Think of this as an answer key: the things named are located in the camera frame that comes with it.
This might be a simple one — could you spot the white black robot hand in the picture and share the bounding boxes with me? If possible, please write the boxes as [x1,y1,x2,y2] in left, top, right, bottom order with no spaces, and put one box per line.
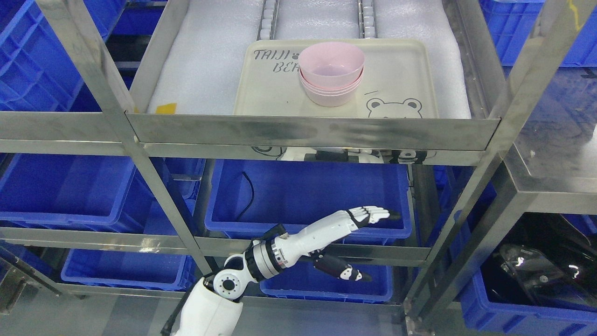
[271,206,401,281]

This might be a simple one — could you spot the pink bowl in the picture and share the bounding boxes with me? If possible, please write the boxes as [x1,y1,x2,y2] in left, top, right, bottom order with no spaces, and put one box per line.
[298,41,365,90]

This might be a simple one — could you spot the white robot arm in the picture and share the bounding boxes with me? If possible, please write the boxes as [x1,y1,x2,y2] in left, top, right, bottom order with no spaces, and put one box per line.
[160,224,296,336]

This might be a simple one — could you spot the blue bin under shelf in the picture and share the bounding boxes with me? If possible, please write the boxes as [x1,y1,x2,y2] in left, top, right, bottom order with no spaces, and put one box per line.
[205,160,412,246]

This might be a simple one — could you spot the steel shelf rack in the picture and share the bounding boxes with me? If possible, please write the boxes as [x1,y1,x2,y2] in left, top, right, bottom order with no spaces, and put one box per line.
[1,0,596,336]

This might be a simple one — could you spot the stacked pink bowls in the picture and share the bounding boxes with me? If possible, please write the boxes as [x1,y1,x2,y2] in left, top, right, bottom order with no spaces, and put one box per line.
[299,70,364,108]

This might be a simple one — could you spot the cream bear tray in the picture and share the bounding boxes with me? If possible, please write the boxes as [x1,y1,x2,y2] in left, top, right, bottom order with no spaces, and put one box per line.
[233,39,439,119]

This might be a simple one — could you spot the black helmet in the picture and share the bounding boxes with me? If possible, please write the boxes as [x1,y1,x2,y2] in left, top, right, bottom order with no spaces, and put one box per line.
[481,212,597,312]

